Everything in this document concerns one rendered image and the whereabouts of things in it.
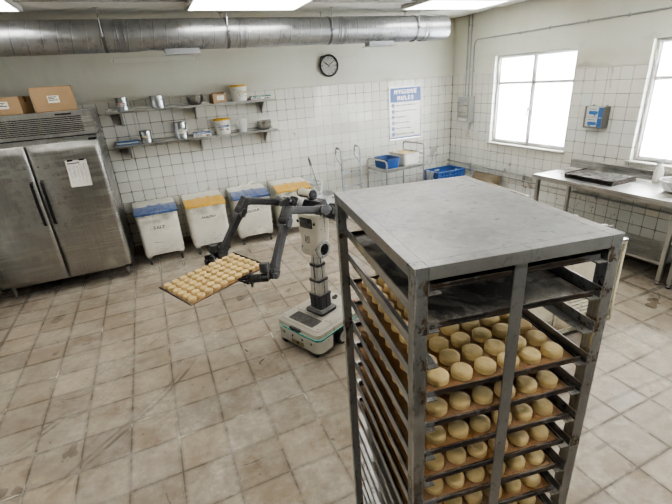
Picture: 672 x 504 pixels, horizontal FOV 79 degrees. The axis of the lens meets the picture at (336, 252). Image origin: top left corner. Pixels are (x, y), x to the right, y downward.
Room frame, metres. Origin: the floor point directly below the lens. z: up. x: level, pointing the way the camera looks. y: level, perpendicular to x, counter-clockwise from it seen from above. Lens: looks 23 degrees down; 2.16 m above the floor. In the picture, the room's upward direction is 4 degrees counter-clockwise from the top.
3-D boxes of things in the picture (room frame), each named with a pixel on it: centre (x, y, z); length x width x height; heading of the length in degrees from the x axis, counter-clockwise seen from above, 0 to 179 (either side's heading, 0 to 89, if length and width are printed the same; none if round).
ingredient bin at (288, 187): (6.25, 0.65, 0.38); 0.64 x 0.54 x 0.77; 20
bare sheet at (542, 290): (1.05, -0.31, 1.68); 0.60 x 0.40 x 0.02; 12
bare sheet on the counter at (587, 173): (4.71, -3.16, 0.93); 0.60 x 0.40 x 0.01; 24
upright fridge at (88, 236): (4.95, 3.42, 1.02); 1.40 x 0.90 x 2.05; 113
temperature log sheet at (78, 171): (4.72, 2.86, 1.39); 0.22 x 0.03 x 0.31; 113
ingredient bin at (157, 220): (5.50, 2.45, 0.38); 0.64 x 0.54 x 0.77; 25
